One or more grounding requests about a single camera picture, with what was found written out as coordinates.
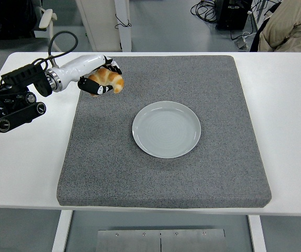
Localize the pale grey round plate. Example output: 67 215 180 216
132 100 202 159

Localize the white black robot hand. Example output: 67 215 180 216
57 54 123 96

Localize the white chair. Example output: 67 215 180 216
34 7 62 52

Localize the white cabinet with post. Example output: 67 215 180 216
76 0 132 53

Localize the white table leg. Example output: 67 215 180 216
248 215 267 252
51 209 73 252

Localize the black computer case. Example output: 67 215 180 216
216 0 253 30

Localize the thin black cable loop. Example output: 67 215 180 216
114 13 132 29

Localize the grey speckled mat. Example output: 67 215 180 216
57 55 272 209

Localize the grey power strip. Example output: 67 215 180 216
234 36 250 50

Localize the golden croissant bread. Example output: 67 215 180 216
87 67 125 98

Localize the beige padded jacket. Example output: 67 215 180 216
257 0 301 53

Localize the grey metal plate with screws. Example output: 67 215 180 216
97 228 226 252

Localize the black cable bundle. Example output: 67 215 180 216
190 0 221 25

